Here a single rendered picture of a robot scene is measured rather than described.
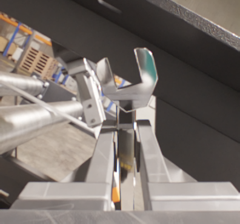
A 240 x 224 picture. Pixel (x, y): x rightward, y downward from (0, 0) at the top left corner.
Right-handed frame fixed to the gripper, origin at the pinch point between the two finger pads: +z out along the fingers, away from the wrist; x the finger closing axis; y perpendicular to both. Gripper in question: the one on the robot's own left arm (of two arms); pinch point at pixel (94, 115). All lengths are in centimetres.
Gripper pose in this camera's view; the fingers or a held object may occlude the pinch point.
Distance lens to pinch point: 29.2
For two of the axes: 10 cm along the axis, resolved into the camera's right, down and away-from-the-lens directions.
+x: -1.0, -2.1, -9.7
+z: 2.7, 9.3, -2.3
